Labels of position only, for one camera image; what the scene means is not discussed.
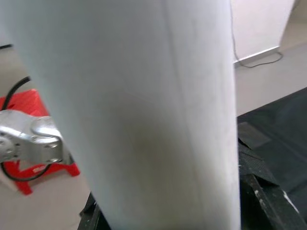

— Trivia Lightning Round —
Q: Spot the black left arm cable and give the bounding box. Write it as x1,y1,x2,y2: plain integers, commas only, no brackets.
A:
1,76,52,182

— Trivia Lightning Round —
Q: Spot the white plastic table leg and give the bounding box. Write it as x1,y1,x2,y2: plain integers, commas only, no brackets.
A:
11,0,242,230

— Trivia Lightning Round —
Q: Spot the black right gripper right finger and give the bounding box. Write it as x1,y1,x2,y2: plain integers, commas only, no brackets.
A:
237,121,307,230

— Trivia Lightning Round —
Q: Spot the red plastic stool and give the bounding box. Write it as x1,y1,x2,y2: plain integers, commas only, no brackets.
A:
0,88,81,196

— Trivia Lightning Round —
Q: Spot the black tablecloth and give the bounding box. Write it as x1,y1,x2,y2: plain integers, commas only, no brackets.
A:
236,86,307,230

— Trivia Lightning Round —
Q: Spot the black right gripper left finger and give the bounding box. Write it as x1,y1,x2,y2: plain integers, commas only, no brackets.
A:
79,193,108,230

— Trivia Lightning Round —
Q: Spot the black floor cable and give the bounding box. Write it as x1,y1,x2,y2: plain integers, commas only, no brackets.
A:
230,33,283,68

